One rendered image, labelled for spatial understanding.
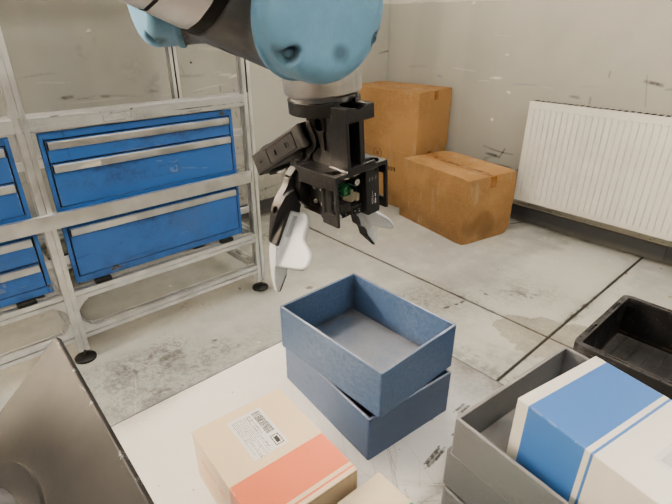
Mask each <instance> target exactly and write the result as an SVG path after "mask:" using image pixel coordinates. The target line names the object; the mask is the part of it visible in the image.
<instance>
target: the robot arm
mask: <svg viewBox="0 0 672 504"><path fill-rule="evenodd" d="M119 1H122V2H124V3H126V4H127V6H128V9H129V12H130V15H131V18H132V21H133V23H134V25H135V27H136V29H137V31H138V33H139V35H140V36H141V38H142V39H143V40H144V41H145V42H146V43H147V44H149V45H150V46H153V47H173V46H179V47H180V48H187V45H193V44H208V45H210V46H213V47H215V48H218V49H220V50H223V51H225V52H227V53H230V54H233V55H235V56H238V57H241V58H243V59H246V60H248V61H250V62H252V63H255V64H257V65H259V66H262V67H264V68H266V69H269V70H270V71H271V72H273V73H274V74H275V75H277V76H278V77H280V78H282V80H283V89H284V93H285V95H286V96H288V97H289V98H288V99H287V101H288V110H289V114H290V115H292V116H294V117H299V118H306V121H305V122H301V123H297V124H296V125H294V126H293V127H292V128H290V129H289V130H288V131H286V132H285V133H283V134H282V135H281V136H279V137H278V138H276V139H275V140H274V141H272V142H271V143H269V144H266V145H265V146H263V147H261V149H260V151H258V152H257V153H255V154H254V155H253V156H252V158H253V161H254V163H255V165H256V168H257V170H258V173H259V175H260V176H261V175H264V174H268V173H269V174H270V175H274V174H277V173H282V172H284V171H285V170H287V169H288V170H287V171H286V173H285V175H286V176H284V179H283V183H282V185H281V187H280V189H279V191H278V192H277V194H276V196H275V198H274V201H273V204H272V207H271V212H270V224H269V238H268V240H269V242H270V247H269V258H270V270H271V277H272V282H273V287H274V289H275V290H276V291H277V292H280V291H281V289H282V286H283V284H284V281H285V278H286V276H287V269H293V270H299V271H305V270H307V269H308V268H309V266H310V264H311V262H312V257H313V255H312V252H311V250H310V248H309V246H308V244H307V242H306V236H307V233H308V230H309V227H310V216H309V215H308V214H307V213H305V212H300V208H301V204H303V205H304V208H306V209H308V210H311V211H313V212H316V213H318V214H320V215H321V216H322V218H323V222H325V223H327V224H329V225H331V226H333V227H335V228H338V229H339V228H340V220H341V219H343V218H345V217H347V216H349V215H351V218H352V222H353V223H355V224H357V226H358V229H359V231H360V232H359V233H360V234H361V235H362V236H363V237H365V238H366V239H367V240H368V241H369V242H370V243H371V244H373V245H375V244H376V242H377V229H376V226H377V227H384V228H393V223H392V221H391V220H390V219H389V218H388V217H387V216H385V215H383V214H382V213H380V212H378V211H379V205H381V206H384V207H388V163H387V159H384V158H381V157H377V156H374V155H370V154H366V153H365V140H364V120H366V119H370V118H373V117H374V102H369V101H363V100H361V94H360V93H359V91H360V90H361V89H362V74H361V63H362V62H363V61H364V60H365V58H366V57H367V56H368V54H369V52H370V51H371V48H372V46H373V44H374V43H375V42H376V39H377V34H378V31H379V29H380V25H381V20H382V13H383V0H119ZM379 172H382V173H383V195H381V194H379ZM300 203H301V204H300Z"/></svg>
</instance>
